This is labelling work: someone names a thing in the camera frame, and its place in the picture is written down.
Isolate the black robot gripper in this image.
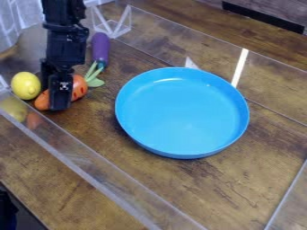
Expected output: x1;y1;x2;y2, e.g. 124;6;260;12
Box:
41;22;88;111

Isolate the orange toy carrot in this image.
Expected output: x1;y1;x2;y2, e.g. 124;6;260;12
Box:
33;62;104;111

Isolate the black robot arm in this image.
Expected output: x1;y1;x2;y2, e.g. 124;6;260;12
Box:
41;0;88;111

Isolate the yellow toy lemon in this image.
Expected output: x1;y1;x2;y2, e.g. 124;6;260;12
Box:
11;72;41;100

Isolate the purple toy eggplant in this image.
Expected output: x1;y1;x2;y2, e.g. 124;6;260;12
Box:
91;32;111;68

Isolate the white patterned curtain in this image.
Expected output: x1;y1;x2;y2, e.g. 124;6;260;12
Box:
0;0;115;53

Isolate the blue round plate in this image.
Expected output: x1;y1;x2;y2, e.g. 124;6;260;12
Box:
115;67;250;159

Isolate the black bar in background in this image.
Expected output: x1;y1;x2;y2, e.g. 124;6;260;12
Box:
222;0;307;34

